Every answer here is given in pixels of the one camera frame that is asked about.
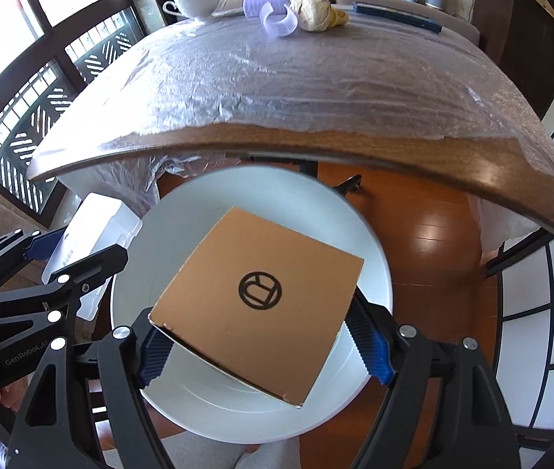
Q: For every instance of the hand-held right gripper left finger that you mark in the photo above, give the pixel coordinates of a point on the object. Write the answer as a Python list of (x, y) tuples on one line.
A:
[(157, 351)]

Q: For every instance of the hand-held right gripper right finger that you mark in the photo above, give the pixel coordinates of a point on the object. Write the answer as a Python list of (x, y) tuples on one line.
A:
[(369, 347)]

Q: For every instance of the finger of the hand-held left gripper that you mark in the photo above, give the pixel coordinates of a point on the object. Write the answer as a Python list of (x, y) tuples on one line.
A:
[(96, 271), (40, 245)]

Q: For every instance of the large white round plate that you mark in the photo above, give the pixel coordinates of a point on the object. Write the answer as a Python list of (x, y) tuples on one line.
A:
[(184, 224)]

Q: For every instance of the brown cardboard box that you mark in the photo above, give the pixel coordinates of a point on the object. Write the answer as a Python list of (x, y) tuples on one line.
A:
[(257, 293)]

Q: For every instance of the white plastic storage box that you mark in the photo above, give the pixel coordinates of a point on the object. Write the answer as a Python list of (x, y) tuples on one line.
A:
[(96, 224)]

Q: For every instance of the person's grey pants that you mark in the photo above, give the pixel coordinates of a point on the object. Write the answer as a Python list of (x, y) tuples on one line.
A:
[(237, 454)]

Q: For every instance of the lattice window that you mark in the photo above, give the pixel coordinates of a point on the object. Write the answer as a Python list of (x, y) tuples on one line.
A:
[(37, 83)]

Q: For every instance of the white panelled sliding door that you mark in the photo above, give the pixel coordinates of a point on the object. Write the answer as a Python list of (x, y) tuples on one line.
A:
[(545, 303)]

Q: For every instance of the white embossed teacup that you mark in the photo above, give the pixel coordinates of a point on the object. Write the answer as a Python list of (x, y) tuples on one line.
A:
[(198, 2)]

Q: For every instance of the purple hair roller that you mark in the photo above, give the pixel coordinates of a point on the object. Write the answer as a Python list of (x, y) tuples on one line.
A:
[(257, 6), (281, 23)]

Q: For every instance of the blue cased phone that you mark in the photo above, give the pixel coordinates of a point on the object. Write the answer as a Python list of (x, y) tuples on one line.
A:
[(399, 17)]

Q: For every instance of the dark wooden cabinet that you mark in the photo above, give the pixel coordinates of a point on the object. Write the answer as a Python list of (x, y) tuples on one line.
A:
[(516, 34)]

